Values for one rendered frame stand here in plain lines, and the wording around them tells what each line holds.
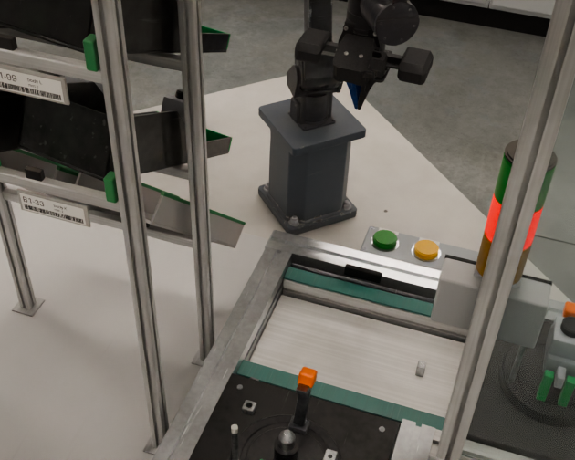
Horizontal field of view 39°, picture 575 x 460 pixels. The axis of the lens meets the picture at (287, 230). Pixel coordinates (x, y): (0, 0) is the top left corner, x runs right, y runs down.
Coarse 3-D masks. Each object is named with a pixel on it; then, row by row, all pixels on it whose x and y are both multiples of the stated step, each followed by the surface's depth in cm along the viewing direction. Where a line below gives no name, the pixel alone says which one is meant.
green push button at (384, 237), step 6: (378, 234) 136; (384, 234) 136; (390, 234) 136; (378, 240) 135; (384, 240) 135; (390, 240) 135; (396, 240) 135; (378, 246) 135; (384, 246) 134; (390, 246) 134
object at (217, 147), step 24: (24, 96) 93; (72, 96) 100; (96, 96) 105; (24, 120) 94; (48, 120) 92; (72, 120) 91; (96, 120) 90; (144, 120) 93; (168, 120) 98; (24, 144) 95; (48, 144) 93; (72, 144) 92; (96, 144) 90; (144, 144) 95; (168, 144) 100; (216, 144) 111; (72, 168) 92; (96, 168) 91; (144, 168) 97
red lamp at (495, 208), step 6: (492, 198) 83; (492, 204) 83; (498, 204) 81; (492, 210) 83; (498, 210) 81; (492, 216) 83; (486, 222) 85; (492, 222) 83; (486, 228) 84; (492, 228) 83; (486, 234) 85; (492, 234) 84
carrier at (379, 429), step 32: (256, 384) 112; (224, 416) 108; (256, 416) 108; (288, 416) 106; (320, 416) 108; (352, 416) 108; (224, 448) 104; (256, 448) 102; (288, 448) 97; (320, 448) 102; (352, 448) 105; (384, 448) 105
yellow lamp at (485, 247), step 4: (484, 232) 86; (484, 236) 86; (484, 240) 86; (488, 240) 85; (484, 244) 86; (488, 244) 85; (480, 248) 87; (484, 248) 86; (488, 248) 85; (480, 252) 87; (484, 252) 86; (488, 252) 85; (480, 256) 87; (484, 256) 86; (476, 260) 89; (480, 260) 87; (484, 260) 86; (476, 264) 88; (480, 264) 87; (484, 264) 86; (476, 268) 88; (480, 268) 87; (484, 268) 87; (480, 272) 88
